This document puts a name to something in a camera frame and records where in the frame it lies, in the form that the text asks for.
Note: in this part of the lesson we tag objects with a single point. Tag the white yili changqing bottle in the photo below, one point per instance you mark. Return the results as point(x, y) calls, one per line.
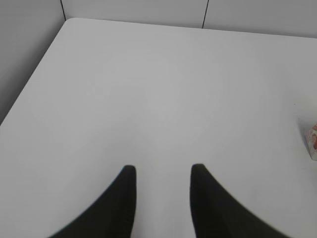
point(311, 139)

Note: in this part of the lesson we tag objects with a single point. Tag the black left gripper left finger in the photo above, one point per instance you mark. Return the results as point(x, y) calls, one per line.
point(111, 215)

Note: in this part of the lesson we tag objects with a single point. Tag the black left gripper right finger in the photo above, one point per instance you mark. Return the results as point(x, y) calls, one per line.
point(216, 214)

